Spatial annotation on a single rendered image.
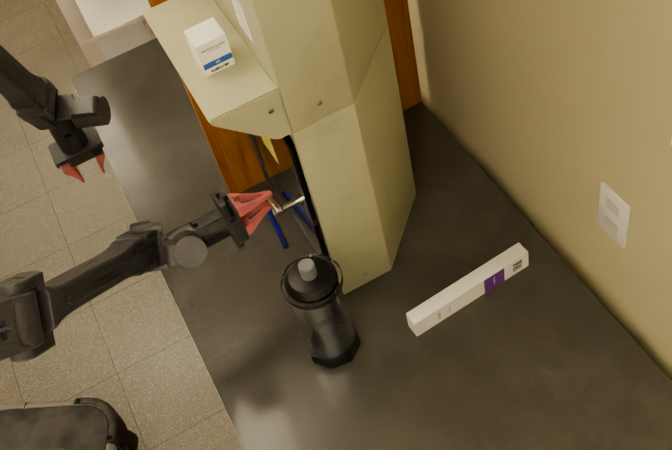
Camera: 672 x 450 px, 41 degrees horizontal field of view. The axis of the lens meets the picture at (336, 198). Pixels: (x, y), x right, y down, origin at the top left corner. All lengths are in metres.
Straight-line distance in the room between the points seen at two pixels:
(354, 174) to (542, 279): 0.45
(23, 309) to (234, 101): 0.42
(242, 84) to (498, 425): 0.73
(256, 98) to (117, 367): 1.79
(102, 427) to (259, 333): 0.96
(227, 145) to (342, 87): 0.54
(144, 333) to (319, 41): 1.87
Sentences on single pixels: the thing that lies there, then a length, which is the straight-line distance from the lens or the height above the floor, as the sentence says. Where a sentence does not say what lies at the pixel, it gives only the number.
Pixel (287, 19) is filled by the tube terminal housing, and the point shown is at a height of 1.62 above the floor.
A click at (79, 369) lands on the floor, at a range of 3.05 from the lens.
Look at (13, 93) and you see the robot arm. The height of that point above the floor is 1.43.
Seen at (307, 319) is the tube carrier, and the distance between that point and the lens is 1.55.
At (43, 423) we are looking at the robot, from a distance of 2.71.
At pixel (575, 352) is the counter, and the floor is 0.94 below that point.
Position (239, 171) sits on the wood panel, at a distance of 1.94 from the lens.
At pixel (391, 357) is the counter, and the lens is 1.68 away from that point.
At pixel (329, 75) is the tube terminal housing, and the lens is 1.36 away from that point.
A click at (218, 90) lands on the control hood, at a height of 1.51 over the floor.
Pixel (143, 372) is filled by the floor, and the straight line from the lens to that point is 2.95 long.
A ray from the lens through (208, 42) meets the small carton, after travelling 1.35.
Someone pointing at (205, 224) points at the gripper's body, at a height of 1.21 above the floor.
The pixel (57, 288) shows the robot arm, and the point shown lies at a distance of 1.33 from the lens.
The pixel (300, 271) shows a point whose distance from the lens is 1.48.
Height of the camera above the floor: 2.40
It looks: 50 degrees down
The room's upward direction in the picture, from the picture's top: 16 degrees counter-clockwise
